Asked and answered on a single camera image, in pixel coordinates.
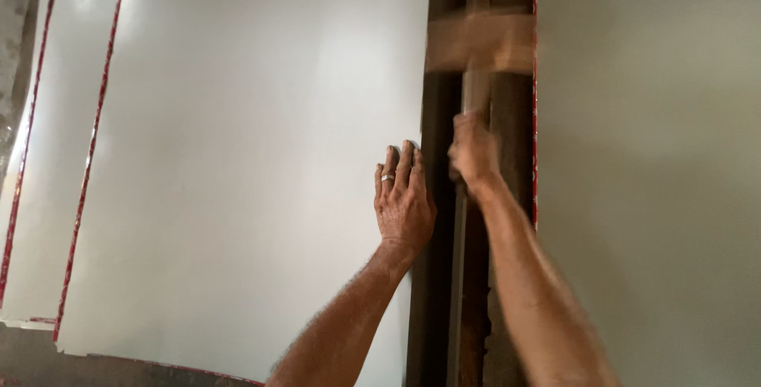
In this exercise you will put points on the narrow white laminate panel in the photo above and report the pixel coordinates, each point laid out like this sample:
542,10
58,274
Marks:
47,149

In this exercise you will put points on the person's left hand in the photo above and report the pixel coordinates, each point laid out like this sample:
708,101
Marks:
404,206

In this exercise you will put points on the large white laminate panel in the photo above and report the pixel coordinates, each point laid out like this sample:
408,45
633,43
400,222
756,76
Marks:
249,167

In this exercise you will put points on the person's right fingers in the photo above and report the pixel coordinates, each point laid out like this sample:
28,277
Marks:
469,146

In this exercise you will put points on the white panel with red edge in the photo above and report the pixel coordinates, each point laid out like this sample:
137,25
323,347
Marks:
648,173

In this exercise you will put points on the person's right hand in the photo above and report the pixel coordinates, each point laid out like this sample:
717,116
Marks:
474,152

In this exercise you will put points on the wooden mallet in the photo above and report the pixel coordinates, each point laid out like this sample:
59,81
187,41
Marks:
480,54

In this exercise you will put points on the dark wooden frame post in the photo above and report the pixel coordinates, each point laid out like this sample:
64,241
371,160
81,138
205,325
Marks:
469,244

